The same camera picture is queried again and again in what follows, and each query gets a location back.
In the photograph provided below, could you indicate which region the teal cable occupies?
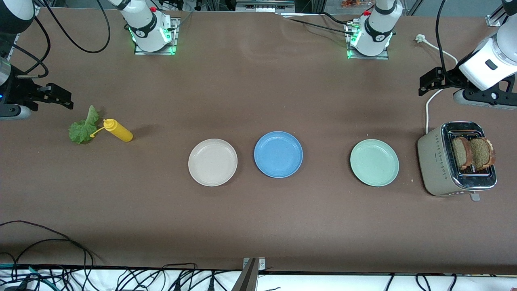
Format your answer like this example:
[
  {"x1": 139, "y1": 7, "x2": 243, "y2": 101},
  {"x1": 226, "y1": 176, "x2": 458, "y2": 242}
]
[{"x1": 0, "y1": 263, "x2": 53, "y2": 291}]

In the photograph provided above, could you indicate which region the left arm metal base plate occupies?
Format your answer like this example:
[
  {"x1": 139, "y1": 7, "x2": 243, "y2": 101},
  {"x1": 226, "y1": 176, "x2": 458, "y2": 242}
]
[{"x1": 347, "y1": 20, "x2": 389, "y2": 60}]

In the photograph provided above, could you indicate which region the black cable with plug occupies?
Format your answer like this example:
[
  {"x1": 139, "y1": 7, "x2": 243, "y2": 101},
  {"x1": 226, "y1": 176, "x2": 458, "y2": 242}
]
[
  {"x1": 202, "y1": 269, "x2": 227, "y2": 291},
  {"x1": 162, "y1": 263, "x2": 198, "y2": 291}
]

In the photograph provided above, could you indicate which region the blue round plate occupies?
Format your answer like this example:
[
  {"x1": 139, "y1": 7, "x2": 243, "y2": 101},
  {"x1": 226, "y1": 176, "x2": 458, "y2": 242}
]
[{"x1": 254, "y1": 131, "x2": 304, "y2": 179}]

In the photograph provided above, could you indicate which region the aluminium profile post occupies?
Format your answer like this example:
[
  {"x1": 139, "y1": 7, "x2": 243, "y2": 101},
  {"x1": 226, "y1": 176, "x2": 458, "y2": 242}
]
[{"x1": 231, "y1": 259, "x2": 259, "y2": 291}]

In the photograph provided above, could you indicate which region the yellow mustard squeeze bottle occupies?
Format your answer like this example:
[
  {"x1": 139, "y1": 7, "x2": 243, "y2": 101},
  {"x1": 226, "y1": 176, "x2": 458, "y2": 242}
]
[{"x1": 90, "y1": 118, "x2": 134, "y2": 143}]

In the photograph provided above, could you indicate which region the beige chrome toaster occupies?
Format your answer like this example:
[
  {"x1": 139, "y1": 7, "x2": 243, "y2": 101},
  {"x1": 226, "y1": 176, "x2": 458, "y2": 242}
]
[{"x1": 417, "y1": 121, "x2": 498, "y2": 202}]

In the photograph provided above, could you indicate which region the brown bread slice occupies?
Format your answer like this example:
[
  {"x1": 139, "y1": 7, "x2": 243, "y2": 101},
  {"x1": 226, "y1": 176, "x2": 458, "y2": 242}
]
[
  {"x1": 470, "y1": 137, "x2": 496, "y2": 171},
  {"x1": 452, "y1": 137, "x2": 474, "y2": 170}
]

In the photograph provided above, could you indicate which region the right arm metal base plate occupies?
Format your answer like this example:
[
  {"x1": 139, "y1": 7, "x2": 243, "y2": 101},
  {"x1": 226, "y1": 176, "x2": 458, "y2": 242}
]
[{"x1": 134, "y1": 17, "x2": 180, "y2": 56}]

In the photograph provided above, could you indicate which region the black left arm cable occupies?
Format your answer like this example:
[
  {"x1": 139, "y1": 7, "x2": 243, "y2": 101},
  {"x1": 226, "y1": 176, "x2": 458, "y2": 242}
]
[{"x1": 435, "y1": 0, "x2": 459, "y2": 79}]

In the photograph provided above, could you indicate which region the aluminium frame rail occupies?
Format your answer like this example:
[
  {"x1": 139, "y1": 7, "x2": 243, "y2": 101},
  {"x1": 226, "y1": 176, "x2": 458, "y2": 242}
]
[{"x1": 235, "y1": 0, "x2": 295, "y2": 13}]

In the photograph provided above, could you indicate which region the green round plate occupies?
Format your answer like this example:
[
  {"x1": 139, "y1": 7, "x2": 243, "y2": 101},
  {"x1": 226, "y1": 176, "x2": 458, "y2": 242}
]
[{"x1": 350, "y1": 139, "x2": 400, "y2": 187}]

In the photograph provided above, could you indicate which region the green lettuce leaf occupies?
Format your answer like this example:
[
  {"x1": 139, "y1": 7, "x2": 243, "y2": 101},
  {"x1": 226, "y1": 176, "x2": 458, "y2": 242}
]
[{"x1": 68, "y1": 104, "x2": 100, "y2": 144}]

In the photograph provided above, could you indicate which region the beige round plate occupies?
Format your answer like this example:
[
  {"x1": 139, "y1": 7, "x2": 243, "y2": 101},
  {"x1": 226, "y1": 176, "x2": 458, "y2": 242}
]
[{"x1": 188, "y1": 139, "x2": 238, "y2": 187}]

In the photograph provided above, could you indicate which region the white toaster power cable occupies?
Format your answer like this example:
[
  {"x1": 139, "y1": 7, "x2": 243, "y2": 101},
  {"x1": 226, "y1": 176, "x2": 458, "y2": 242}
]
[{"x1": 415, "y1": 34, "x2": 459, "y2": 135}]

